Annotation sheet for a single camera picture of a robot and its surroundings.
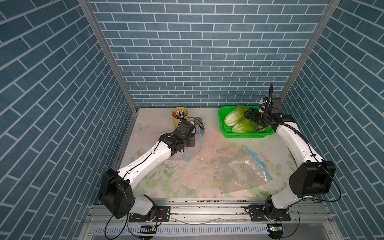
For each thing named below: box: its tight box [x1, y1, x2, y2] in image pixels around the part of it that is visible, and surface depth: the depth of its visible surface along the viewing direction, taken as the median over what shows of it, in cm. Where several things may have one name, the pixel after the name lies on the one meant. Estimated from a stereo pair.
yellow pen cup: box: [171, 107, 189, 128], surface depth 104 cm
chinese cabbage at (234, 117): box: [224, 104, 246, 127], surface depth 107 cm
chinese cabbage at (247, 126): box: [232, 118, 267, 133], surface depth 98 cm
